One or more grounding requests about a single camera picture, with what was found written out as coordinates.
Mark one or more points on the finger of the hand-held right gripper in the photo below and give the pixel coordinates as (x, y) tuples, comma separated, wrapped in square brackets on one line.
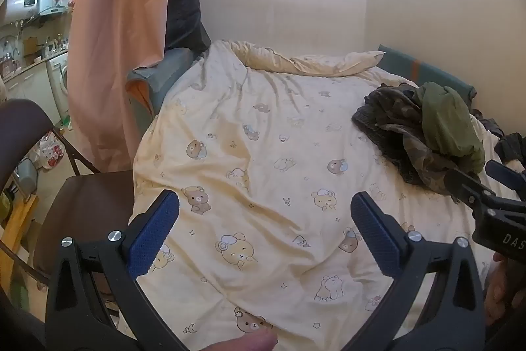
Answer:
[(507, 175), (464, 184)]

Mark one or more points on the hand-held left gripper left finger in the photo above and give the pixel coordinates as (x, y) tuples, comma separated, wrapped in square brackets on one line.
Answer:
[(154, 236)]

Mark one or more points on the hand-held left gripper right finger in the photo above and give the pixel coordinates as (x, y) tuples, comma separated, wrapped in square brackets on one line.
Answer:
[(376, 236)]

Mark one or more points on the olive green pants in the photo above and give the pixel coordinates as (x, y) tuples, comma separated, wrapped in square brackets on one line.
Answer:
[(448, 129)]

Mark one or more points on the camouflage pants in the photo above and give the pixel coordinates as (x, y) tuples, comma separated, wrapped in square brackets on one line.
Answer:
[(394, 120)]

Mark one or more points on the person's right hand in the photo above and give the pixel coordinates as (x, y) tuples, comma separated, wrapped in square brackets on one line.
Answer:
[(503, 285)]

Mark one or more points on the person's left hand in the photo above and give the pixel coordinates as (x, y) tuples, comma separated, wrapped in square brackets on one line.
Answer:
[(254, 342)]

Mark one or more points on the dark grey garment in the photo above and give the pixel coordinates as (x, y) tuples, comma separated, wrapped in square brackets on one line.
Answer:
[(489, 125)]

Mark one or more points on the brown folding chair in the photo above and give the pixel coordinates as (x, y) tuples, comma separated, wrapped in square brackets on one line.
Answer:
[(94, 211)]

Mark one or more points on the red and white plastic bag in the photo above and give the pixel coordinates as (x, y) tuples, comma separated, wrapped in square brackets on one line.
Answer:
[(51, 151)]

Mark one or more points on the light wooden chair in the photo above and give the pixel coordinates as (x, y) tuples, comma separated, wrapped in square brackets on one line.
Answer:
[(18, 219)]

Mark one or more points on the grey plastic container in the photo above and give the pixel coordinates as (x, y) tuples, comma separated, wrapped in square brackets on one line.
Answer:
[(25, 178)]

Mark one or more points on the cream bear-print duvet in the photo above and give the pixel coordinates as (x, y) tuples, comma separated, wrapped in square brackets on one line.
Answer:
[(279, 129)]

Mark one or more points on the pink curtain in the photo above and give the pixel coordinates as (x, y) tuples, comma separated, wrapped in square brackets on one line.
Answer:
[(115, 67)]

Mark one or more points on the white washing machine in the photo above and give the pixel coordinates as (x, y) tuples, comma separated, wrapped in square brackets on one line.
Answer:
[(57, 83)]

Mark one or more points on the kitchen counter cabinet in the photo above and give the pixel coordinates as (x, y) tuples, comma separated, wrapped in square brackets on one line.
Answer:
[(28, 88)]

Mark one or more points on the white wall boiler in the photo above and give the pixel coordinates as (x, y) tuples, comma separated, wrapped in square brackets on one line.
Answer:
[(22, 7)]

